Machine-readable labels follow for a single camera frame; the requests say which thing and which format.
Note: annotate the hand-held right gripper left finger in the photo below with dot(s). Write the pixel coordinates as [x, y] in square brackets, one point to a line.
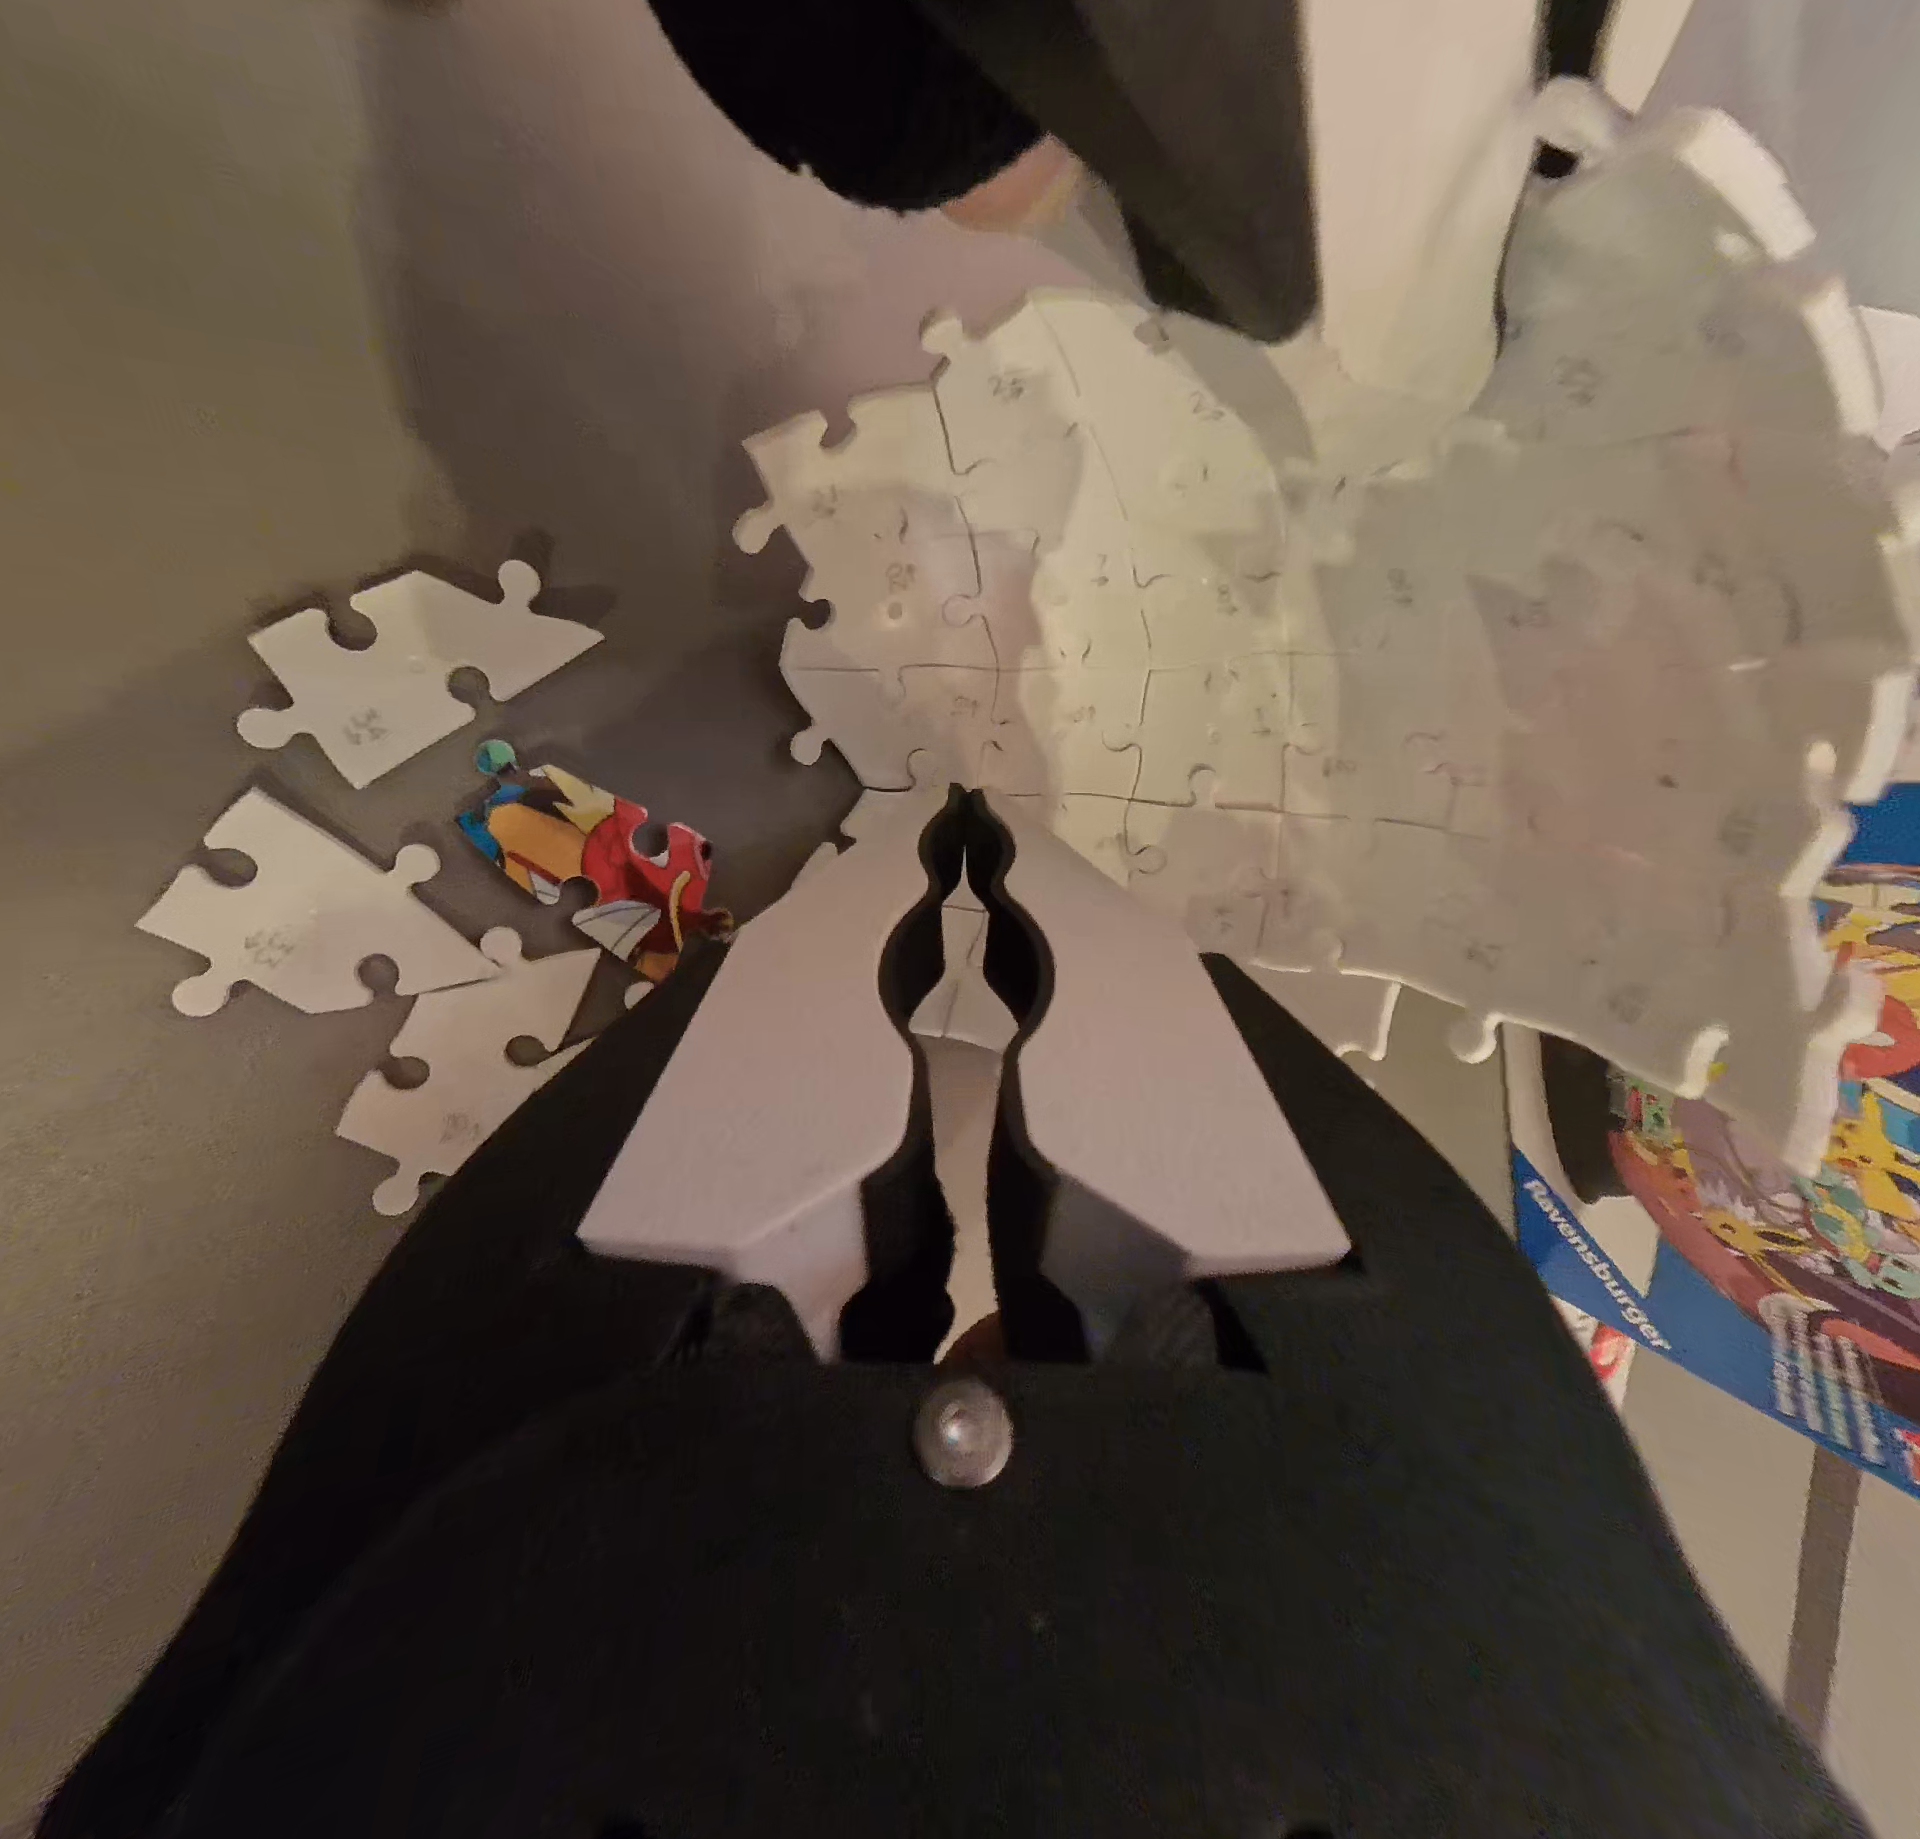
[751, 1089]

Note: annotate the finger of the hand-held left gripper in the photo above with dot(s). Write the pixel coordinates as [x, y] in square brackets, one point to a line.
[1411, 144]

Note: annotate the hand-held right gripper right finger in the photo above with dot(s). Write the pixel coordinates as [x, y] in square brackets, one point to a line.
[1169, 1102]

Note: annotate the partly built white puzzle ball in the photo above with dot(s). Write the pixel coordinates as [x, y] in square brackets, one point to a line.
[1576, 639]

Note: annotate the white puzzle piece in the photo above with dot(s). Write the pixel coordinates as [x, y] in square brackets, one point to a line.
[405, 654]
[285, 909]
[465, 1075]

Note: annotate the colourful printed puzzle piece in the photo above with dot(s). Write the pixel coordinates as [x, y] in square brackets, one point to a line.
[593, 847]

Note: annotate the blue puzzle box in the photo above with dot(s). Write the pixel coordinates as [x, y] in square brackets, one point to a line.
[1799, 1270]

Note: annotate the person's left hand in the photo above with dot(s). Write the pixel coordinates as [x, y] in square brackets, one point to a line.
[838, 54]

